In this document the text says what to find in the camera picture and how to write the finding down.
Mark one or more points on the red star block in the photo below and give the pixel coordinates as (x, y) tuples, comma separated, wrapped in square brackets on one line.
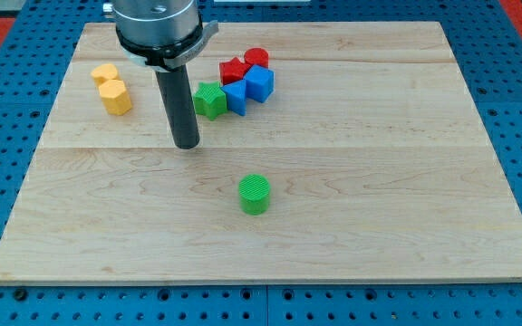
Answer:
[(233, 70)]

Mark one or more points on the green cylinder block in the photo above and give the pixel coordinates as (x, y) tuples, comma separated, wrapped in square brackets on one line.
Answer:
[(254, 194)]

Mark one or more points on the blue triangle block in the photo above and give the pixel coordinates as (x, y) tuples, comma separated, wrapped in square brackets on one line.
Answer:
[(236, 95)]

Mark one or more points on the wooden board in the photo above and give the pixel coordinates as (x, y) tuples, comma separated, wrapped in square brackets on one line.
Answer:
[(380, 167)]

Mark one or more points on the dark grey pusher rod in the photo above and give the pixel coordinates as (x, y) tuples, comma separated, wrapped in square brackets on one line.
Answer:
[(177, 99)]

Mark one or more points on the blue cube block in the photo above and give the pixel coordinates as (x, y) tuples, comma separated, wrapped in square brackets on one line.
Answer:
[(259, 83)]

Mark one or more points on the green star block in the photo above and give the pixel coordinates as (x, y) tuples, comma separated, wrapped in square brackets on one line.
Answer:
[(210, 100)]

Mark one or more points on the yellow hexagon block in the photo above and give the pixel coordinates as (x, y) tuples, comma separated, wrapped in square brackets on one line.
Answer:
[(115, 97)]

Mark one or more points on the red cylinder block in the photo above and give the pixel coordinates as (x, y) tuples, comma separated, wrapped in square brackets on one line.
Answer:
[(257, 56)]

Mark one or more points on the yellow heart block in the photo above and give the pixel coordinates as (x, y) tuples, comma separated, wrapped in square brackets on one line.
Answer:
[(104, 73)]

